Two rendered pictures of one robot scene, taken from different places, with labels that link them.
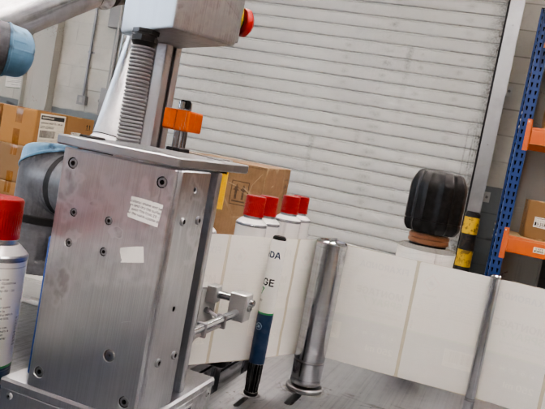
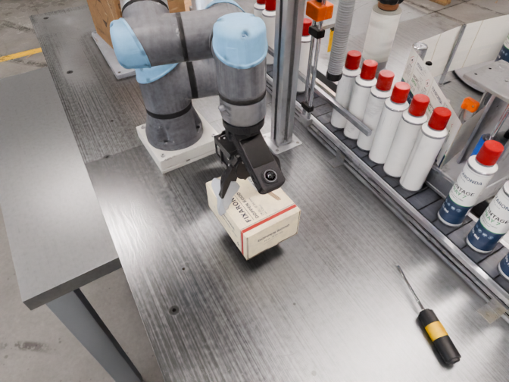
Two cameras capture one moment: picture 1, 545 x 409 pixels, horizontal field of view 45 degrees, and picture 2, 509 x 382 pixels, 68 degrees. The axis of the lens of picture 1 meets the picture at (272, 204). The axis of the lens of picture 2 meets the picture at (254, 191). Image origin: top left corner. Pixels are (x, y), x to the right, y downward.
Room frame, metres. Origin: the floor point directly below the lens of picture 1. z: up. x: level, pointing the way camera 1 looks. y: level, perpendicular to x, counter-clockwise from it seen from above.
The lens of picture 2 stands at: (0.51, 0.87, 1.52)
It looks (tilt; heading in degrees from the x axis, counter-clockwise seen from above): 48 degrees down; 311
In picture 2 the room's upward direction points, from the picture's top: straight up
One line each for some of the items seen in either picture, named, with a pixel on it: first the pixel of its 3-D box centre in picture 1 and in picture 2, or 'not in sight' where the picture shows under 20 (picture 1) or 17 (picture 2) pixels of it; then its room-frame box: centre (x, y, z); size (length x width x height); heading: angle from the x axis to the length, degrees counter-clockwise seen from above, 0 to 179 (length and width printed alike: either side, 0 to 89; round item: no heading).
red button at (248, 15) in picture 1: (240, 21); not in sight; (0.92, 0.09, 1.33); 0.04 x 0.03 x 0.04; 36
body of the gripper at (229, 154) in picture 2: not in sight; (242, 141); (0.87, 0.49, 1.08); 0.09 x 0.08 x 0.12; 163
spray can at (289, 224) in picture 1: (281, 248); (270, 31); (1.25, -0.03, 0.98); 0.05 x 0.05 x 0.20
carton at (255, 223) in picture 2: not in sight; (251, 208); (0.84, 0.50, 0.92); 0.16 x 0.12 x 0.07; 163
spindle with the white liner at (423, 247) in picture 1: (422, 269); (384, 20); (0.97, -0.24, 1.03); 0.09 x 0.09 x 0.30
